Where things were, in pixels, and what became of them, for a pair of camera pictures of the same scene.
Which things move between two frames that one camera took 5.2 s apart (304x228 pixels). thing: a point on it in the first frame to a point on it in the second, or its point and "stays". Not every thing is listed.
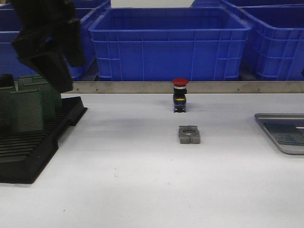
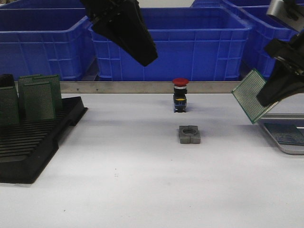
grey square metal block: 189,134 stays
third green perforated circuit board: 48,97 stays
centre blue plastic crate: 199,44 stays
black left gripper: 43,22 to 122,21
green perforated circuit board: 26,111 to 245,94
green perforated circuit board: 287,133 stays
